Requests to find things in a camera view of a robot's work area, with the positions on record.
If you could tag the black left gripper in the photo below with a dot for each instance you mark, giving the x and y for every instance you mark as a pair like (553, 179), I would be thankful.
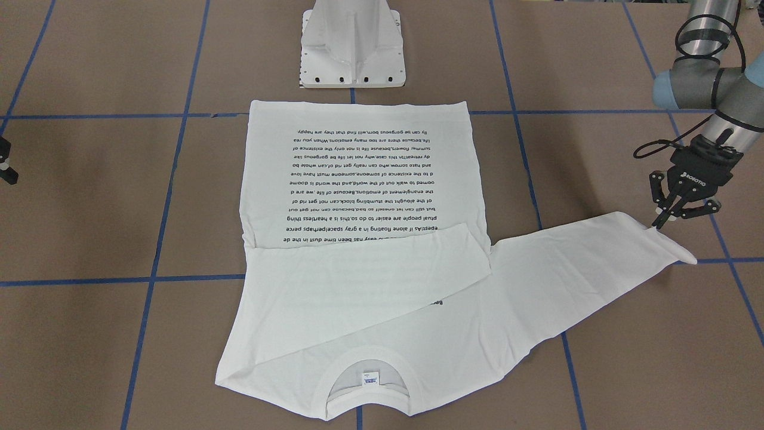
(699, 173)

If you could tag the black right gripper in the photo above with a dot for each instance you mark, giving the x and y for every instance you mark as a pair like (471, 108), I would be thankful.
(5, 169)

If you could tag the white long-sleeve printed shirt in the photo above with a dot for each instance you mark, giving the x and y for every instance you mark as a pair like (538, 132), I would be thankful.
(371, 278)

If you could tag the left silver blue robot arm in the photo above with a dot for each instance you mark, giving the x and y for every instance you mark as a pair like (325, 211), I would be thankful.
(698, 81)

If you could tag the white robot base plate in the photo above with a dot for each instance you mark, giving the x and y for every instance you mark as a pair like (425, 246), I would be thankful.
(352, 44)

